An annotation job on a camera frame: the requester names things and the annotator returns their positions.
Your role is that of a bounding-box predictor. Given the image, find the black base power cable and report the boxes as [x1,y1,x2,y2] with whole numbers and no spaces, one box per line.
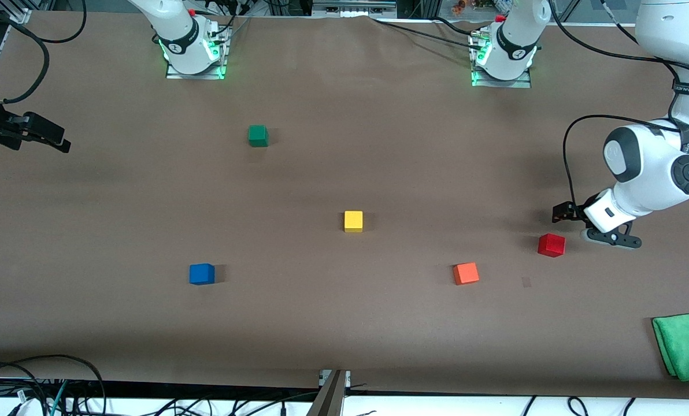
[372,18,479,50]
[434,16,484,39]

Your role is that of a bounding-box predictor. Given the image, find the grey metal rail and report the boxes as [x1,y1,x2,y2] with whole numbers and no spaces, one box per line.
[312,0,398,19]

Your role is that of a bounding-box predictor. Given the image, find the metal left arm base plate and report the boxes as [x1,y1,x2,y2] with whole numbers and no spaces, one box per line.
[470,30,532,89]

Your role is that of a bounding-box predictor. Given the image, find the aluminium frame corner bracket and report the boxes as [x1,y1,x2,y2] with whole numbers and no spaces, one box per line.
[0,0,34,25]

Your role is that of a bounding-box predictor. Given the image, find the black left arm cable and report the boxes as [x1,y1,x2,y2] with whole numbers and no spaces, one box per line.
[549,0,689,219]

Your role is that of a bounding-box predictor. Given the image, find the black cables at arm base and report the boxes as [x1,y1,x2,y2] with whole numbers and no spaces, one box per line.
[197,0,253,44]

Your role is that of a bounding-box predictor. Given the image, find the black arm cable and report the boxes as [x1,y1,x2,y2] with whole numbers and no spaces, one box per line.
[0,0,88,106]
[549,0,689,219]

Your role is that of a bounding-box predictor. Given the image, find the red wooden block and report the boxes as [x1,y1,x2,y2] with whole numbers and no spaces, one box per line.
[538,233,566,258]

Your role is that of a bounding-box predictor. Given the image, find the green microfibre cloth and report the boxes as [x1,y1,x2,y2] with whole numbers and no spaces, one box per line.
[651,313,689,382]

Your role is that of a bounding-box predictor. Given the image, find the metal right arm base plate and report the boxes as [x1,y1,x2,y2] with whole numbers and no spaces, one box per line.
[165,22,229,81]

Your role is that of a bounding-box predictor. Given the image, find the metal camera mount pole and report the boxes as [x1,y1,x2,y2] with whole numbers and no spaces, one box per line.
[306,369,351,416]

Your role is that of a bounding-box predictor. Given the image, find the long looping black cable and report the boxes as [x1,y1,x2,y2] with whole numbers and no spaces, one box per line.
[0,354,108,416]

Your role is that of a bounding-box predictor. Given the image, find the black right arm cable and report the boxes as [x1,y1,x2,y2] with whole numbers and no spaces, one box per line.
[0,0,88,106]

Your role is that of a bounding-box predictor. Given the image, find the orange wooden block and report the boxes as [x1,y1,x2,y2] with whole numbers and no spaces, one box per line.
[453,262,480,287]

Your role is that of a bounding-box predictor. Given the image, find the teal cable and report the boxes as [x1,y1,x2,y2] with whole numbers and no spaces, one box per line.
[49,378,69,416]

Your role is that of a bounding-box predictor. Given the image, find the blue wooden block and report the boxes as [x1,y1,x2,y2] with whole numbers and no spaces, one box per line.
[189,263,216,286]

